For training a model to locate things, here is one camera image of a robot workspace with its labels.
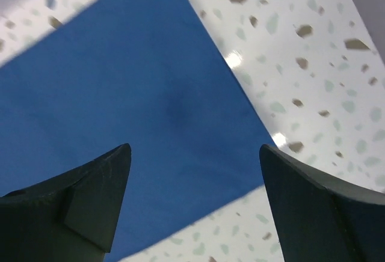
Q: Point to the blue surgical cloth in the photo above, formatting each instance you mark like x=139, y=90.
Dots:
x=139, y=72

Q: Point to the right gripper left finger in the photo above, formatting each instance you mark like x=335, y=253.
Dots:
x=70, y=217

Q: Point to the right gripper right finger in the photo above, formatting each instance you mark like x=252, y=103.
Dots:
x=319, y=217

